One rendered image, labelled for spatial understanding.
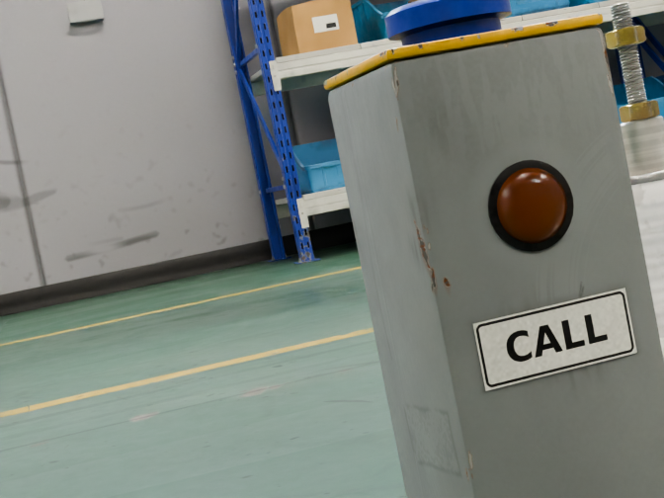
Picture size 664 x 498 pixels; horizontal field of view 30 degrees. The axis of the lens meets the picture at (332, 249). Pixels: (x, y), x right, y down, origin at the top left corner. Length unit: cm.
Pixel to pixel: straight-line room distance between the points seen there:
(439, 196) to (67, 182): 507
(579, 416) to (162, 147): 510
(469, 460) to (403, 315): 5
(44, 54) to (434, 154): 513
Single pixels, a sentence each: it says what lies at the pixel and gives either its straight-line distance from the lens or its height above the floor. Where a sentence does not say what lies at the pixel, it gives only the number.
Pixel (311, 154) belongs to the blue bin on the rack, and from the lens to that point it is 532.
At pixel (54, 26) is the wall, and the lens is 549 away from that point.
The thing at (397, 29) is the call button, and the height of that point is 32.
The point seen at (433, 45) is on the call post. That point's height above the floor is 31.
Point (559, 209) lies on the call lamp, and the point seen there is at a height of 26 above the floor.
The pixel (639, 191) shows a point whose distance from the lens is 61.
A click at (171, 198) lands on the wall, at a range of 544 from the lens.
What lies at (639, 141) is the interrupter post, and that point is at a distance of 64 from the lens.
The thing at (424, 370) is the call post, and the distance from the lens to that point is 38.
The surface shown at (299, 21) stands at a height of 92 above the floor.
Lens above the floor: 28
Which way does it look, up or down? 3 degrees down
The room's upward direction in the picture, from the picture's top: 11 degrees counter-clockwise
